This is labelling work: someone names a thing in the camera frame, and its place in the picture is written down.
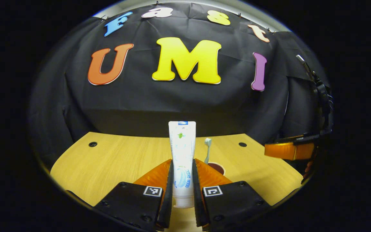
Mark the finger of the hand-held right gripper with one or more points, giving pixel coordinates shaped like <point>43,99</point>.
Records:
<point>288,151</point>

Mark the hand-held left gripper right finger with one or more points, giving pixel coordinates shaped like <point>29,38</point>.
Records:
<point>196,199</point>

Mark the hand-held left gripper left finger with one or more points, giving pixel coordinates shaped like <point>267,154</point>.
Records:
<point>169,193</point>

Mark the beige cup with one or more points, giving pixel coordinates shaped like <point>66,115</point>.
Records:
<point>217,168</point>

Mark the white toothpaste tube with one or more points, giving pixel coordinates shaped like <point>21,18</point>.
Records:
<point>182,148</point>

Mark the pale green toothbrush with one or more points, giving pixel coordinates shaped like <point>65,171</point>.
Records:
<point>207,141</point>

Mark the wooden desktop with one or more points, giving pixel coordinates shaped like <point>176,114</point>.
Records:
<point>108,161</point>

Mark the black backdrop cloth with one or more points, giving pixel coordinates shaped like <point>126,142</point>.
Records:
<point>140,103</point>

